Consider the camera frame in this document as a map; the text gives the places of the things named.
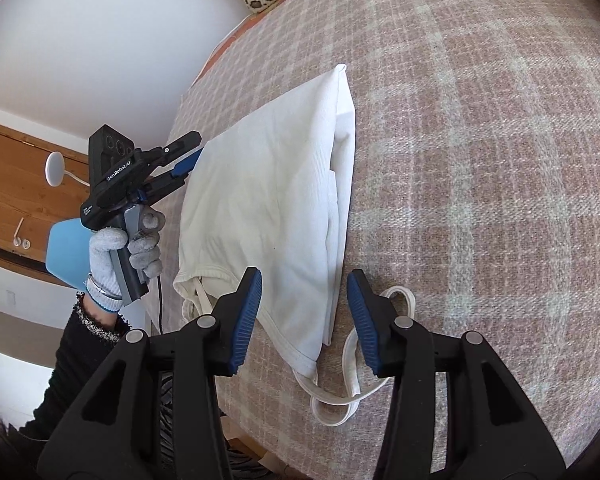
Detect white round lamp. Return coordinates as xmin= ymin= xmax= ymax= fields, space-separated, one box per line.
xmin=45 ymin=152 xmax=90 ymax=189

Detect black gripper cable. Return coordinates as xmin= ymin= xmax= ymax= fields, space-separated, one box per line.
xmin=154 ymin=274 xmax=165 ymax=337

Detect person's striped pants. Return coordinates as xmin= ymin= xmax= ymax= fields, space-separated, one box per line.
xmin=157 ymin=371 xmax=181 ymax=480

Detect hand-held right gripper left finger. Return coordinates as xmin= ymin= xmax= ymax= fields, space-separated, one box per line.
xmin=37 ymin=266 xmax=263 ymax=480

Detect person's left forearm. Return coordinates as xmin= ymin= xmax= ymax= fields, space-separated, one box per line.
xmin=32 ymin=294 xmax=133 ymax=443

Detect white camisole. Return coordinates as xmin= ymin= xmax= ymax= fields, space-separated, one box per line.
xmin=172 ymin=64 xmax=417 ymax=429

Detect wooden wall panel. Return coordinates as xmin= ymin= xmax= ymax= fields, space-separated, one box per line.
xmin=0 ymin=116 xmax=94 ymax=275

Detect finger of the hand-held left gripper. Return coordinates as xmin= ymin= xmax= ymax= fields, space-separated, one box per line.
xmin=141 ymin=147 xmax=206 ymax=207
xmin=144 ymin=130 xmax=203 ymax=166

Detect light blue chair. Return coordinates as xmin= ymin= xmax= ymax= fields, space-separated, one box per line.
xmin=45 ymin=219 xmax=97 ymax=291

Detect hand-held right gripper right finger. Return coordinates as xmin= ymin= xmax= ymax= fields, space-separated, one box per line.
xmin=346 ymin=269 xmax=566 ymax=480

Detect person's left hand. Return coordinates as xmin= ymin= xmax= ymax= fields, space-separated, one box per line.
xmin=85 ymin=210 xmax=167 ymax=313

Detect pink plaid blanket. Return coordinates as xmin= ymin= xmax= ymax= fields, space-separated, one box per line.
xmin=157 ymin=0 xmax=600 ymax=480

